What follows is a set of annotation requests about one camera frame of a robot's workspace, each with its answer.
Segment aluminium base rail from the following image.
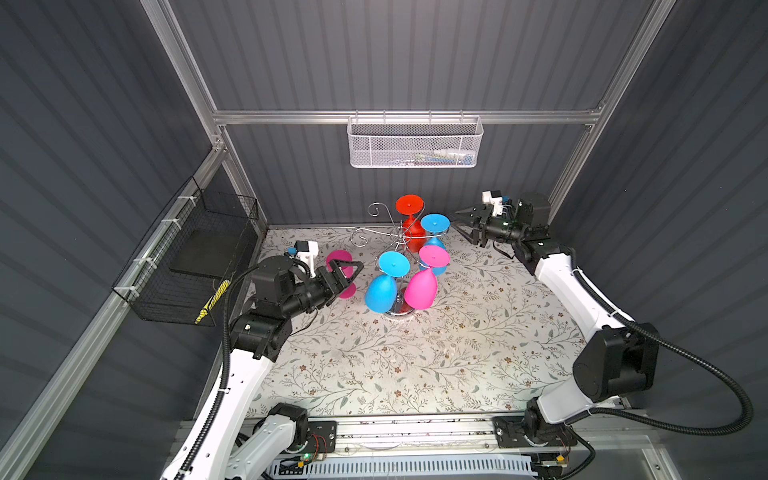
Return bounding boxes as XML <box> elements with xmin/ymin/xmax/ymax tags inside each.
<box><xmin>209</xmin><ymin>412</ymin><xmax>637</xmax><ymax>460</ymax></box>

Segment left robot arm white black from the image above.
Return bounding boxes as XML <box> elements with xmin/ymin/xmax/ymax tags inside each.
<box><xmin>162</xmin><ymin>256</ymin><xmax>364</xmax><ymax>479</ymax></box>

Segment blue wine glass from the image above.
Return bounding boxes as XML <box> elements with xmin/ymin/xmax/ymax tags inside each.
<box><xmin>365</xmin><ymin>251</ymin><xmax>410</xmax><ymax>314</ymax></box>
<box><xmin>420</xmin><ymin>213</ymin><xmax>451</xmax><ymax>250</ymax></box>

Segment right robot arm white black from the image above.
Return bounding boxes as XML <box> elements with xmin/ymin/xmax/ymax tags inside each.
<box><xmin>450</xmin><ymin>191</ymin><xmax>659</xmax><ymax>446</ymax></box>

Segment chrome wine glass rack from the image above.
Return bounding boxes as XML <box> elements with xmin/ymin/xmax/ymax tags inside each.
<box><xmin>349</xmin><ymin>201</ymin><xmax>421</xmax><ymax>319</ymax></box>

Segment yellow black object in basket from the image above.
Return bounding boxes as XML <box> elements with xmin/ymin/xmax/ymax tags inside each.
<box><xmin>194</xmin><ymin>279</ymin><xmax>231</xmax><ymax>325</ymax></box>

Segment pink wine glass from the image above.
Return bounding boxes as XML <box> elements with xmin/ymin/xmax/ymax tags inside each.
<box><xmin>325</xmin><ymin>250</ymin><xmax>358</xmax><ymax>299</ymax></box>
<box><xmin>404</xmin><ymin>245</ymin><xmax>451</xmax><ymax>310</ymax></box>

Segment pink wine glass front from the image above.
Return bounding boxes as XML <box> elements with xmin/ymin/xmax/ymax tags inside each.
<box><xmin>404</xmin><ymin>245</ymin><xmax>451</xmax><ymax>310</ymax></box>

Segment black wire wall basket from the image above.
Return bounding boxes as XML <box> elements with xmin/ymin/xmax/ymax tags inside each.
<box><xmin>113</xmin><ymin>180</ymin><xmax>260</xmax><ymax>327</ymax></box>

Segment white mesh wall basket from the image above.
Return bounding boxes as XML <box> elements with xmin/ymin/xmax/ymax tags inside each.
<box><xmin>346</xmin><ymin>115</ymin><xmax>484</xmax><ymax>169</ymax></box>

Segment items in white basket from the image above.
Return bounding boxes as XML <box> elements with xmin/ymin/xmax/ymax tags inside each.
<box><xmin>394</xmin><ymin>149</ymin><xmax>477</xmax><ymax>168</ymax></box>

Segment red wine glass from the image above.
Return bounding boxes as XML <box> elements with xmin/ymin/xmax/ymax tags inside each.
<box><xmin>395</xmin><ymin>194</ymin><xmax>427</xmax><ymax>254</ymax></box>

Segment blue wine glass back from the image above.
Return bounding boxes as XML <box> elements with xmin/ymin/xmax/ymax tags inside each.
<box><xmin>420</xmin><ymin>213</ymin><xmax>451</xmax><ymax>250</ymax></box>

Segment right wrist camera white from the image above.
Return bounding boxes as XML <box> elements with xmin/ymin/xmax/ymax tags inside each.
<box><xmin>481</xmin><ymin>190</ymin><xmax>509</xmax><ymax>217</ymax></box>

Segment blue wine glass front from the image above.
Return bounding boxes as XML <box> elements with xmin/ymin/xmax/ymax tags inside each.
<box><xmin>365</xmin><ymin>251</ymin><xmax>410</xmax><ymax>314</ymax></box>

